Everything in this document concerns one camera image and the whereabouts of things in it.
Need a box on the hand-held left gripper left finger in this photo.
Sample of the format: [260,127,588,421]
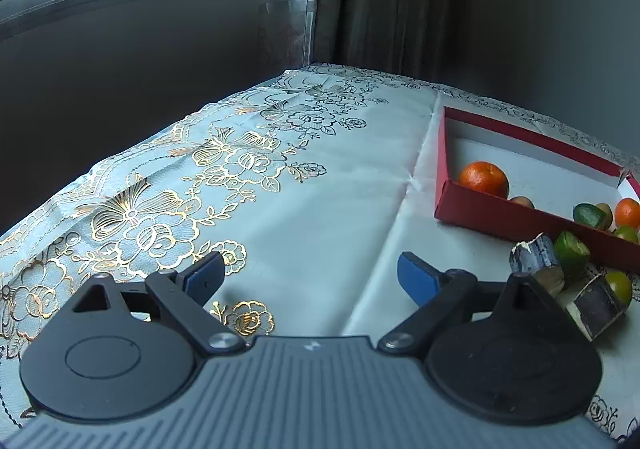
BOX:
[70,251,246,358]

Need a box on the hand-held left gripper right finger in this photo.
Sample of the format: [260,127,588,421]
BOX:
[377,251,557,358]

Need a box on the red cardboard box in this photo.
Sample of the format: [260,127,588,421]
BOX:
[434,105,640,275]

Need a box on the orange tangerine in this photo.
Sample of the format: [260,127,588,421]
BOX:
[460,161,511,199]
[614,198,640,229]

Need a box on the dark sugarcane piece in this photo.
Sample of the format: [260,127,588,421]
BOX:
[509,233,566,291]
[566,274,628,342]

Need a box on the green cucumber piece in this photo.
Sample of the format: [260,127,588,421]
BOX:
[572,203,603,229]
[554,230,592,280]

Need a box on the floral embroidered tablecloth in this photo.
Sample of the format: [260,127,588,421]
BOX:
[0,62,640,440]

